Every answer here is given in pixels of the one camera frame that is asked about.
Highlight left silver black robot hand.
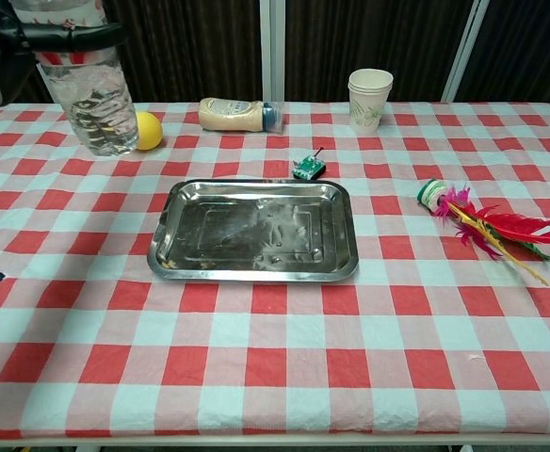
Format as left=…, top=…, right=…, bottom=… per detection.
left=0, top=0, right=124, bottom=108

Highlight transparent plastic water bottle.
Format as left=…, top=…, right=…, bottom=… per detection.
left=8, top=0, right=139, bottom=158

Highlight beige mayonnaise squeeze bottle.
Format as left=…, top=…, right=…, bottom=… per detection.
left=198, top=97, right=285, bottom=136

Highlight rectangular stainless steel tray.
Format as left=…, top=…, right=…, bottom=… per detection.
left=147, top=178, right=360, bottom=283

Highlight yellow ball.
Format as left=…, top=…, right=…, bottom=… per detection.
left=135, top=111, right=164, bottom=152

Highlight dark brown partition panel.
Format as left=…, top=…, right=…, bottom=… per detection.
left=283, top=0, right=470, bottom=104
left=18, top=0, right=263, bottom=104
left=457, top=0, right=550, bottom=104

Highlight stacked white paper cups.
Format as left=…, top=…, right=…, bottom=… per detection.
left=348, top=68, right=395, bottom=135

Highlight red white checkered tablecloth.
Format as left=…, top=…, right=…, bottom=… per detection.
left=0, top=101, right=550, bottom=442

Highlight red feather shuttlecock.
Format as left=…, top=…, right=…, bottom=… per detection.
left=417, top=178, right=550, bottom=287

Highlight grey metal partition post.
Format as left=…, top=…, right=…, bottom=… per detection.
left=441, top=0, right=491, bottom=104
left=259, top=0, right=287, bottom=104

